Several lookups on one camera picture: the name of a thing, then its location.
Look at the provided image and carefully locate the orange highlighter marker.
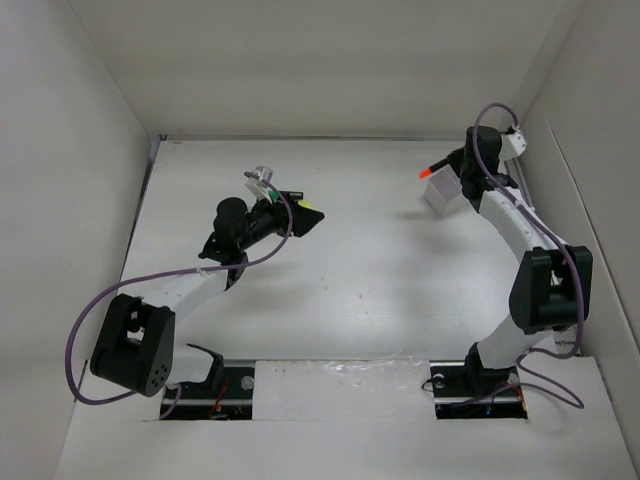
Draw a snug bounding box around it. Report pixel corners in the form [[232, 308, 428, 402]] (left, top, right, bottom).
[[419, 158, 450, 179]]

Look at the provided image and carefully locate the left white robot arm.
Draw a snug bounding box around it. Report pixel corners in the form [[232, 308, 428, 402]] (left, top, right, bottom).
[[90, 192, 325, 397]]

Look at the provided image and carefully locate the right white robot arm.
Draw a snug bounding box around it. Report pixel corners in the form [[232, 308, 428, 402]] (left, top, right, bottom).
[[446, 126, 593, 396]]

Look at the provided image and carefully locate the white three-compartment container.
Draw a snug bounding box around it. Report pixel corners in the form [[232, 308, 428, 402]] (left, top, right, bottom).
[[423, 166, 467, 217]]

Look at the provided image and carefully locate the aluminium side rail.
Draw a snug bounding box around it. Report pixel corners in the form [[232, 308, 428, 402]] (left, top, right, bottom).
[[499, 132, 584, 357]]

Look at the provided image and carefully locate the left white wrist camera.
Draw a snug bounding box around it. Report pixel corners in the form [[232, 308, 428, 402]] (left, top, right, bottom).
[[244, 166, 273, 203]]

